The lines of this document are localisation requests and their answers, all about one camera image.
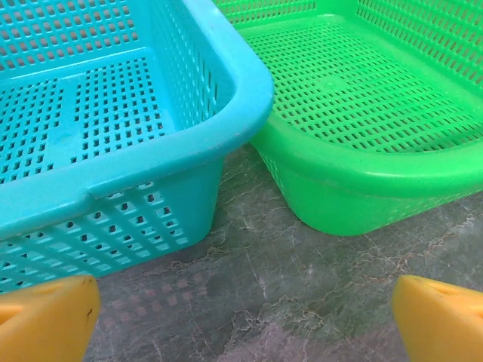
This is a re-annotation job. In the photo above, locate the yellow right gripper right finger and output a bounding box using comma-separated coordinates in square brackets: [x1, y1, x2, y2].
[391, 274, 483, 362]

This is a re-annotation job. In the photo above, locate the green perforated plastic basket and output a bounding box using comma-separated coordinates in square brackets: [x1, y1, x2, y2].
[211, 0, 483, 238]

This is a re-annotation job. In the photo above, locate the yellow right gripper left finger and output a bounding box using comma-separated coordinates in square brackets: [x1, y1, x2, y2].
[0, 274, 102, 362]

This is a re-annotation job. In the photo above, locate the teal perforated plastic basket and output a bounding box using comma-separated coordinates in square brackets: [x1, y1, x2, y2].
[0, 0, 275, 295]

